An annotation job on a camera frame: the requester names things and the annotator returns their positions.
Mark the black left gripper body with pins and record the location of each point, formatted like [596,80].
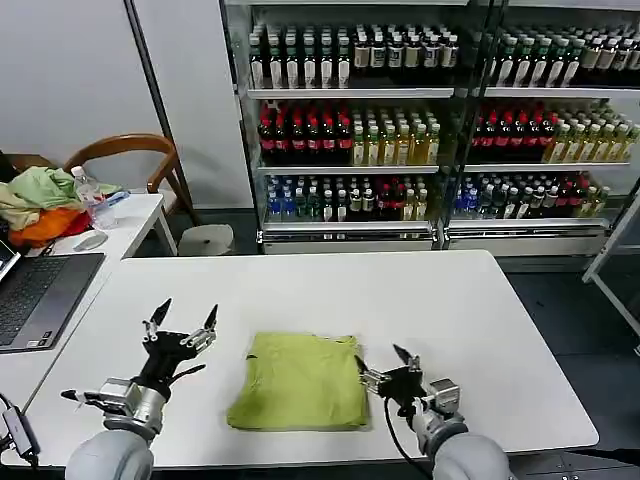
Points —
[162,355]

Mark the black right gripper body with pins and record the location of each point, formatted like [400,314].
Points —
[405,387]

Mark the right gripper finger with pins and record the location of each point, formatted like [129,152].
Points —
[370,376]
[407,359]

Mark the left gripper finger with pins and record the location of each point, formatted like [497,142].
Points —
[205,332]
[157,320]

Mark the green shirt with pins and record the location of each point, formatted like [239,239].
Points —
[300,385]

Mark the white round stool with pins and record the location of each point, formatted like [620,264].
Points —
[205,240]

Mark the white side desk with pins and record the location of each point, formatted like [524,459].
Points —
[135,220]

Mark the grey computer mouse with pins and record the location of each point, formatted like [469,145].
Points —
[90,242]

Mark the grey laptop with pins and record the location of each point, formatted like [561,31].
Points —
[40,295]

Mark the blue packet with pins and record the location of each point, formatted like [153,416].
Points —
[117,197]

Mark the orange garment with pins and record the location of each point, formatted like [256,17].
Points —
[50,227]

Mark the clear plastic water bottle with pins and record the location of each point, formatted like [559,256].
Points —
[89,192]

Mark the light green garment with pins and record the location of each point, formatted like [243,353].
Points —
[45,192]

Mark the beige garment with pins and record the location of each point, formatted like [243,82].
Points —
[17,215]

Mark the brown wooden chair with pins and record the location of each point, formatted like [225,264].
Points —
[125,141]

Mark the drinks shelf with bottles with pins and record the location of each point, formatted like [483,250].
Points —
[350,140]
[550,140]

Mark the white metal frame rack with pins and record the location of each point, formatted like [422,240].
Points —
[615,306]

